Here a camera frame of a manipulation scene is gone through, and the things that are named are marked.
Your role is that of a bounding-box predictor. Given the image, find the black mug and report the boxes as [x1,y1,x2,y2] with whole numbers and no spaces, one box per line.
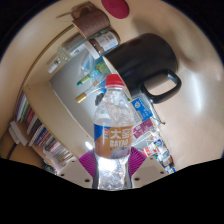
[102,32,183,105]

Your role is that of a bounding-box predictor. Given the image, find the tall clear glass bottle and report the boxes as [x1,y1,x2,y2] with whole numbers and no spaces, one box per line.
[46,33,98,74]

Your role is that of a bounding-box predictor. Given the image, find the red and white canister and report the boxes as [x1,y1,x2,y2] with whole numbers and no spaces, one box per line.
[143,139,164,158]

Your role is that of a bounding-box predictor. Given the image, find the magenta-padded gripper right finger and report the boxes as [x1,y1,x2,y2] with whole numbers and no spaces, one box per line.
[126,147,169,190]

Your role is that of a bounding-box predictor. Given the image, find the yellow-capped glass bottle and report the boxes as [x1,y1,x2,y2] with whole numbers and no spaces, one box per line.
[75,84,108,104]

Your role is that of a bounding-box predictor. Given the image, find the green-capped glass bottle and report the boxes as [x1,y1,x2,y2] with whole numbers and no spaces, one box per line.
[76,71,104,87]

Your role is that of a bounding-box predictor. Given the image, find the pink box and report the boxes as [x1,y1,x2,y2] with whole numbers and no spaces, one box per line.
[133,118,156,139]

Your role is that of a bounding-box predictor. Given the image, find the white-lidded brown jar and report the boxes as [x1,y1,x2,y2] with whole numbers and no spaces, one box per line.
[88,29,121,56]

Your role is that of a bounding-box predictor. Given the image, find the blue and white box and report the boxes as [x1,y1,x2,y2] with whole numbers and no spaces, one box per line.
[130,97,154,124]

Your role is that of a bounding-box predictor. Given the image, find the clear red-capped drink bottle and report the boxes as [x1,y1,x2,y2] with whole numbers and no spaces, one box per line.
[93,73,135,192]

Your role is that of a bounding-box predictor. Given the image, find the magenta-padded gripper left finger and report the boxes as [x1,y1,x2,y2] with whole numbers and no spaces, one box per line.
[57,149,100,190]

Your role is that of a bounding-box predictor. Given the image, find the wooden shelf unit with books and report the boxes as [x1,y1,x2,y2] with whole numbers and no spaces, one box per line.
[8,81,101,174]

